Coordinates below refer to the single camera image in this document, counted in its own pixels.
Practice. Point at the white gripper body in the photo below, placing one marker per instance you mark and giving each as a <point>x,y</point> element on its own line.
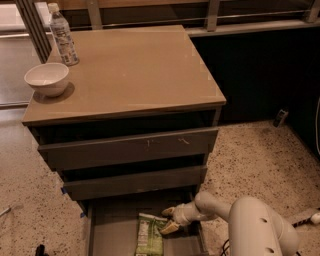
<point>182,214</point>

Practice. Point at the green jalapeno chip bag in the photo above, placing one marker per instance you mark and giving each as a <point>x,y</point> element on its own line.
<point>149,238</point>

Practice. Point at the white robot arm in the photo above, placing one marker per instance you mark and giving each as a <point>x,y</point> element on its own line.
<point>254,228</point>

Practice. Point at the grey middle drawer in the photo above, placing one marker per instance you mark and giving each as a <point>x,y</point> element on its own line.
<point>135,183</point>

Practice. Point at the grey open bottom drawer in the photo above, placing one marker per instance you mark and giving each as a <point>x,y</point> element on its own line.
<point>114,224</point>

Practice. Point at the grey drawer cabinet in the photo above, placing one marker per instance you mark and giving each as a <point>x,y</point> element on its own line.
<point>129,82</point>

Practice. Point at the grey top drawer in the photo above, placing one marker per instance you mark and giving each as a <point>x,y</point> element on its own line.
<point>128,149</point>

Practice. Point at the white power strip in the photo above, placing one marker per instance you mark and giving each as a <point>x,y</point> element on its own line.
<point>308,216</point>

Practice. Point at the black object at floor edge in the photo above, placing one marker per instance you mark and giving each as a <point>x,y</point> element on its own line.
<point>40,251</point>

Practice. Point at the small dark floor device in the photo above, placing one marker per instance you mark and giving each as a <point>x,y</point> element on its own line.
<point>280,117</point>

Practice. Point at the white ceramic bowl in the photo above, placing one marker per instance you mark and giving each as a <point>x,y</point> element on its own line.
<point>48,79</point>

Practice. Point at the clear plastic water bottle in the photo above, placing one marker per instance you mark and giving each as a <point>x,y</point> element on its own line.
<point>61,32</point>

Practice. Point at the metal railing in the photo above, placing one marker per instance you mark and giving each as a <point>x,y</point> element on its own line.
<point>294,21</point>

